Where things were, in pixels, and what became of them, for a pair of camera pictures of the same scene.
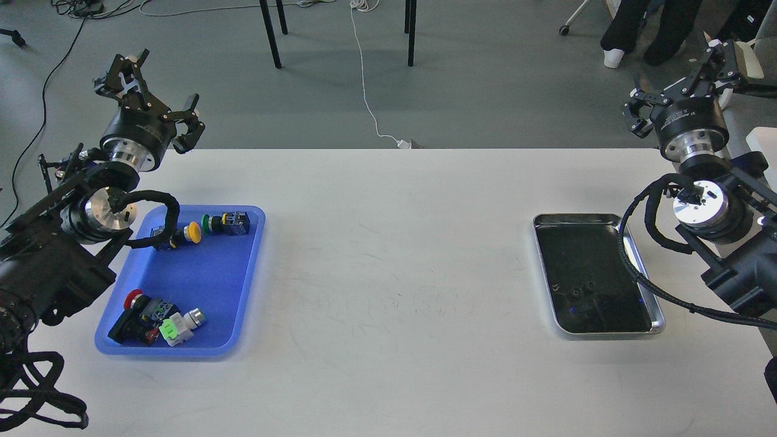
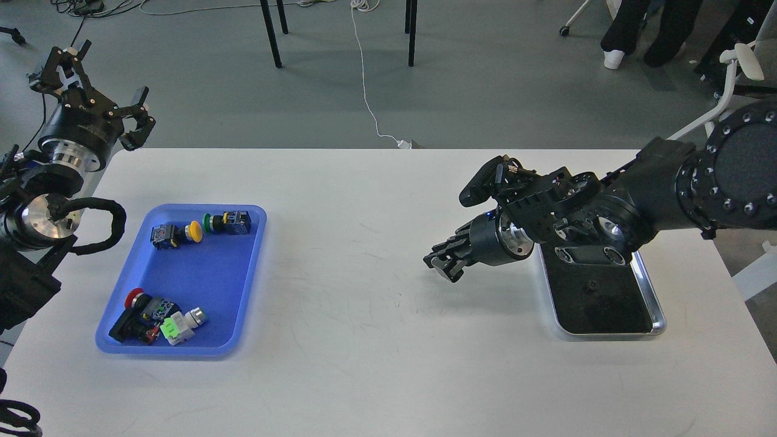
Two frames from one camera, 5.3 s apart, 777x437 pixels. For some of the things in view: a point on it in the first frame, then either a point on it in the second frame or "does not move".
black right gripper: x=693 y=128 to x=493 y=240
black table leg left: x=268 y=22 does not move
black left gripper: x=138 y=133 to x=80 y=131
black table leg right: x=410 y=27 does not move
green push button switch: x=229 y=224 does not move
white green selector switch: x=177 y=328 does not move
